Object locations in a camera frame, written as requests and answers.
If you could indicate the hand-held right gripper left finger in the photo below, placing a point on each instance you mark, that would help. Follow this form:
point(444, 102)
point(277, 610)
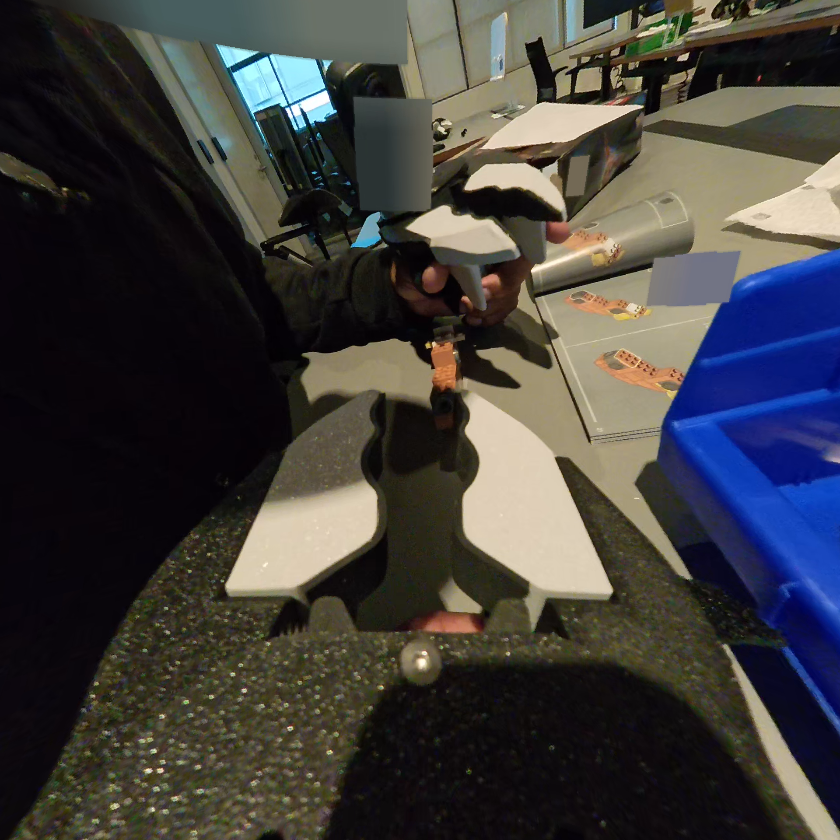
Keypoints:
point(302, 525)

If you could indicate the person's right hand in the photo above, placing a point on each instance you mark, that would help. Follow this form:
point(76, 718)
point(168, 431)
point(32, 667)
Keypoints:
point(443, 622)

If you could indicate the person's left hand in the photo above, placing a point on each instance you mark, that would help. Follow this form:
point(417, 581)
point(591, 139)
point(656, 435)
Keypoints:
point(502, 289)

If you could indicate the large blue plastic bin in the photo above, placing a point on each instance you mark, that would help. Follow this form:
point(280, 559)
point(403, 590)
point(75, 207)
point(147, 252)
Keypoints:
point(754, 407)

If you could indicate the orange toy brick model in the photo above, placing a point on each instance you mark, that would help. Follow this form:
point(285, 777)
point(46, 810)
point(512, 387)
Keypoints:
point(443, 371)

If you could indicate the person's left forearm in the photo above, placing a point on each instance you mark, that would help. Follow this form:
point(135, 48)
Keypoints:
point(328, 302)

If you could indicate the black office chair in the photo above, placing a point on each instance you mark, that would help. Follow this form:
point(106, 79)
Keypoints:
point(541, 65)
point(308, 203)

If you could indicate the long background wooden table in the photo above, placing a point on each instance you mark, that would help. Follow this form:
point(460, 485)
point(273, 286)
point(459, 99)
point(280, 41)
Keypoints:
point(722, 33)

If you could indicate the grey desk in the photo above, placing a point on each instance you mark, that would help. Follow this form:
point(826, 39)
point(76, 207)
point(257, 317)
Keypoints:
point(604, 492)

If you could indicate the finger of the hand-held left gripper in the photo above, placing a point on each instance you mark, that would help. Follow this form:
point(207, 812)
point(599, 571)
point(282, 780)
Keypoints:
point(525, 180)
point(466, 236)

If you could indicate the green box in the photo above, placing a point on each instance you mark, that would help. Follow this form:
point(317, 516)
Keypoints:
point(656, 39)

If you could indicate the toy set cardboard box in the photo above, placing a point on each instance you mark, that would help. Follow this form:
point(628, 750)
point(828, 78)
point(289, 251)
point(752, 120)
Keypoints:
point(610, 151)

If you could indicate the grey instruction booklet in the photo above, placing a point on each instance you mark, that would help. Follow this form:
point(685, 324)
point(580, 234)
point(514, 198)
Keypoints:
point(617, 400)

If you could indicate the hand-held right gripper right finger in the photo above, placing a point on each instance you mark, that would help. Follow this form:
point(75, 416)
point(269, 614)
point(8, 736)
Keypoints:
point(525, 518)

